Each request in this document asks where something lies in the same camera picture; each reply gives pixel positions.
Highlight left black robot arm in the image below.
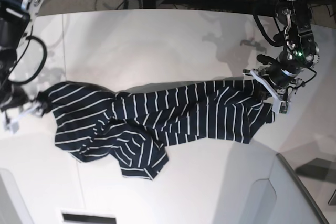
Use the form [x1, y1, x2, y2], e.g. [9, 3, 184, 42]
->
[243, 0, 320, 114]

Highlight navy white striped t-shirt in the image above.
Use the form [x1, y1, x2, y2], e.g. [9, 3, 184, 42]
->
[37, 80, 275, 180]

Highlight grey robot base cover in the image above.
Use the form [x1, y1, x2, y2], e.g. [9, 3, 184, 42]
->
[212, 142, 328, 223]
[1, 168, 34, 223]

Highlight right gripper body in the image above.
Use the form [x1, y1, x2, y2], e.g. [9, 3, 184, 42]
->
[1, 85, 30, 112]

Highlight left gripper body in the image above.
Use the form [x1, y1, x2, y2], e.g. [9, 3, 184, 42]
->
[262, 63, 301, 90]

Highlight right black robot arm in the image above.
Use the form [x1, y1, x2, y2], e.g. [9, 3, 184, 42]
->
[1, 0, 47, 133]

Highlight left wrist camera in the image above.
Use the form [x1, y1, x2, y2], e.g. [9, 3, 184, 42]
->
[272, 101, 291, 114]

